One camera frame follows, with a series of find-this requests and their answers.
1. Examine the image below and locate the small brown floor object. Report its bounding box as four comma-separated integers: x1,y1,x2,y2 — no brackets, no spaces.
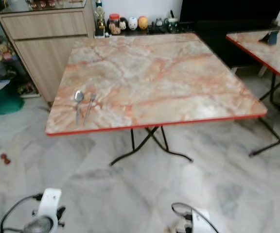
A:
0,153,12,165

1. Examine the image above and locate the metal fork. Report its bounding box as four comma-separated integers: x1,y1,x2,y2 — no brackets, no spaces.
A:
84,93,98,126

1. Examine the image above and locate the metal spoon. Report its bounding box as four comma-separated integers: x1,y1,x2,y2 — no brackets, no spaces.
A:
74,90,85,126

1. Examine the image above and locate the light wooden cabinet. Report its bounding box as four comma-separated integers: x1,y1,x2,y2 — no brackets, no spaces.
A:
0,6,96,104

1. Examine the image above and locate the marble pattern folding table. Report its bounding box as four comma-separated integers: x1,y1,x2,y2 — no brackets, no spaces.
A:
45,32,268,167
226,28,280,157

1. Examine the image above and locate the red lidded glass jar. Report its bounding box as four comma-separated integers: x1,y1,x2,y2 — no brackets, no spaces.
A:
108,14,122,35

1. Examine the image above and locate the gold trophy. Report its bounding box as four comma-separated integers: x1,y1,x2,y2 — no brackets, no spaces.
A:
94,0,107,38

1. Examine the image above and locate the white round figurine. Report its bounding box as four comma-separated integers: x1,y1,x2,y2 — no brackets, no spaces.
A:
127,17,138,31

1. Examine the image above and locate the orange round figurine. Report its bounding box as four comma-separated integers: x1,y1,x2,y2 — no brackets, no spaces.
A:
138,16,149,31

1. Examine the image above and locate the white green mug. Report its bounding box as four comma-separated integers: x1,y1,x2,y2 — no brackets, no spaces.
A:
166,10,180,28

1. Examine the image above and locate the black television screen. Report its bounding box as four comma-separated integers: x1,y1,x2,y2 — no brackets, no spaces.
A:
180,0,280,28

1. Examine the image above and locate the black phone stand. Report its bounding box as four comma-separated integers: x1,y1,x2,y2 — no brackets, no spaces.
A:
259,31,280,46

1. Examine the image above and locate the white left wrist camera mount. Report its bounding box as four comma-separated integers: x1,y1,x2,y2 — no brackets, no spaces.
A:
35,188,63,233

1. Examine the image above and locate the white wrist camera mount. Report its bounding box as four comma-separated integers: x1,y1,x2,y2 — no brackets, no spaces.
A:
35,188,63,233
188,209,213,233

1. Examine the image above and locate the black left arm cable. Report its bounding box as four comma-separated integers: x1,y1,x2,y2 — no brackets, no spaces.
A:
0,193,41,233

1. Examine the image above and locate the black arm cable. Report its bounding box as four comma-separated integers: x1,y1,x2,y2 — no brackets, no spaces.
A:
171,202,219,233
0,193,41,233

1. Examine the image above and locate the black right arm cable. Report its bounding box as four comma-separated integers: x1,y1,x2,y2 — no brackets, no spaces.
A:
171,202,219,233

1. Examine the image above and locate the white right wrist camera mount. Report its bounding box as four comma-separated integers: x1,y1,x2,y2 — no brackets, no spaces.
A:
188,209,213,233

